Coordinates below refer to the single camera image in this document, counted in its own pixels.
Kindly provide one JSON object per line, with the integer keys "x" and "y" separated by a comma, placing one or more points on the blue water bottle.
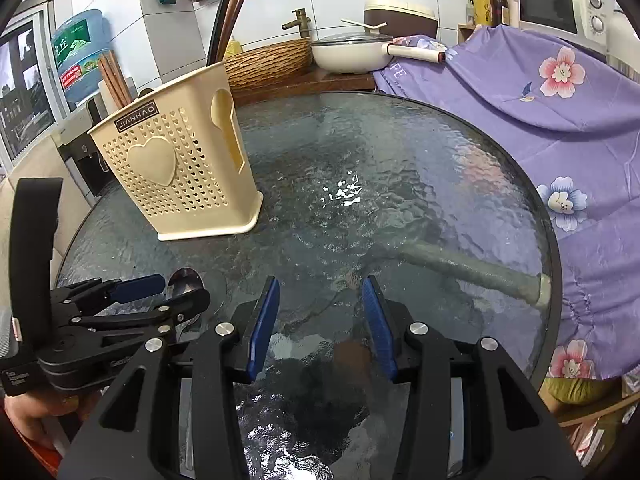
{"x": 77, "y": 55}

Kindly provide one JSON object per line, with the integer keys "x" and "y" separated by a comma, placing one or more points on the dark brown chopstick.
{"x": 234, "y": 12}

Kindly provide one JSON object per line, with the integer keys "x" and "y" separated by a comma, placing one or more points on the person's left forearm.
{"x": 42, "y": 457}

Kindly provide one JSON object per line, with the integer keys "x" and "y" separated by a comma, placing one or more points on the wooden crate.
{"x": 465, "y": 32}

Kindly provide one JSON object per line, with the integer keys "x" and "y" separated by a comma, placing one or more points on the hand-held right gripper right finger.
{"x": 377, "y": 330}

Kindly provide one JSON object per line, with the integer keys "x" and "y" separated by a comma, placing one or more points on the glass pot lid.
{"x": 350, "y": 38}

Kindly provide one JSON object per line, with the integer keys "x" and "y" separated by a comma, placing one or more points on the dark wooden vanity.
{"x": 310, "y": 82}

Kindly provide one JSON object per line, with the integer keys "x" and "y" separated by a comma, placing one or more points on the white cooking pot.
{"x": 350, "y": 57}

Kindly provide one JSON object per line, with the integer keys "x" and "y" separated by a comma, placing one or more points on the small clear bottle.
{"x": 469, "y": 10}

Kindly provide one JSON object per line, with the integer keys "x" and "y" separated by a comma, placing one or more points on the purple floral cloth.
{"x": 575, "y": 160}

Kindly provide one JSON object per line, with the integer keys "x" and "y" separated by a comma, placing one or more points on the white rice paddle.
{"x": 362, "y": 24}

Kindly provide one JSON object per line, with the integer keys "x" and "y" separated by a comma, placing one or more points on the aluminium frame window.
{"x": 25, "y": 95}

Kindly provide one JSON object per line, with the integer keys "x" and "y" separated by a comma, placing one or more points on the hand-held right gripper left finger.
{"x": 262, "y": 325}

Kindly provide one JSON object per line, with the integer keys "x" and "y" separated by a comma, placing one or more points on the wooden chair frame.
{"x": 600, "y": 412}

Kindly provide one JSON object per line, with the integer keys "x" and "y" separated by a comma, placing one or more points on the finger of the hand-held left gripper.
{"x": 135, "y": 287}
{"x": 165, "y": 310}

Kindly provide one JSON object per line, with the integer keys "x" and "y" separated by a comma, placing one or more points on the large metal spoon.
{"x": 185, "y": 282}

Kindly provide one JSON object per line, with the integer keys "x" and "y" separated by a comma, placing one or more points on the brass faucet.
{"x": 301, "y": 22}

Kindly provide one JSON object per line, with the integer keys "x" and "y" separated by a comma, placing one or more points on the woven basket sink bowl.
{"x": 270, "y": 62}

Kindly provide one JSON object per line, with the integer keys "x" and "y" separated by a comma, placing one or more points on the white microwave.
{"x": 550, "y": 5}

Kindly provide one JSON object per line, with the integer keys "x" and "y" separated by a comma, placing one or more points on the beige plastic utensil holder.
{"x": 185, "y": 175}

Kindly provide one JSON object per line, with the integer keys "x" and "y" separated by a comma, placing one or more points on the white water dispenser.
{"x": 82, "y": 160}

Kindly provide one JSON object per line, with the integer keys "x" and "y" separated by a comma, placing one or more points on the yellow soap bottle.
{"x": 234, "y": 49}

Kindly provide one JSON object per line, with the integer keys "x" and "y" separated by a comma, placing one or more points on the brown glass bottle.
{"x": 497, "y": 7}

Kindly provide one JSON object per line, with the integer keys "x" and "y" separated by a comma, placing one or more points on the person's left hand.
{"x": 40, "y": 417}

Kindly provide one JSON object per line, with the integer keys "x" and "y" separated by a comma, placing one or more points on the black chopstick with gold tip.
{"x": 220, "y": 20}

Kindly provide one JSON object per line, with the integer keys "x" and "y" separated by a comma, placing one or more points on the olive seat cushion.
{"x": 580, "y": 391}

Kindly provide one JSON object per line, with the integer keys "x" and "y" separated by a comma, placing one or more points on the white and brown rice cooker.
{"x": 405, "y": 15}

